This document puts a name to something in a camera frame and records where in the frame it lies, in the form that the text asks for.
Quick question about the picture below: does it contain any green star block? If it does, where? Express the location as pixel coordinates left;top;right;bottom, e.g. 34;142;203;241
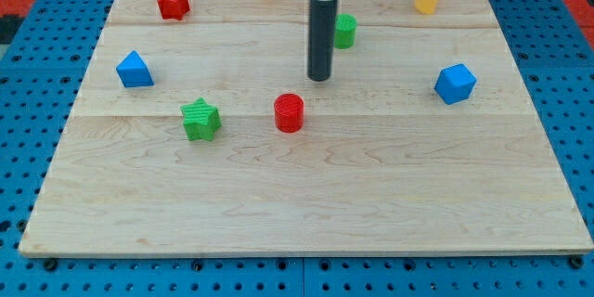
180;97;222;142

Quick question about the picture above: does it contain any red star block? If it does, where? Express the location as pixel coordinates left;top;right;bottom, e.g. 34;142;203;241
157;0;190;20

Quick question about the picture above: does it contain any light wooden board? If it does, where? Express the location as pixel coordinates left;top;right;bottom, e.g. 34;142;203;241
19;0;593;259

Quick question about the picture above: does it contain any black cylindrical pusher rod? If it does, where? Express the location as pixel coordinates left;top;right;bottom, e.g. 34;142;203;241
307;0;338;82

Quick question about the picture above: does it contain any green cylinder block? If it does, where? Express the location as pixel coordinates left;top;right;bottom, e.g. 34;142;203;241
334;13;357;49

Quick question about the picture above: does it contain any red cylinder block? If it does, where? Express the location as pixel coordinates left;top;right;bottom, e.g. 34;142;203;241
274;93;304;133

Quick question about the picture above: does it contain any blue triangular block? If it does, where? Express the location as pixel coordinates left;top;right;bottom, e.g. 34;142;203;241
116;50;154;88

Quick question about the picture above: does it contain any blue cube block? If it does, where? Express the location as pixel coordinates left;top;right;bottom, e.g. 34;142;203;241
434;63;477;105

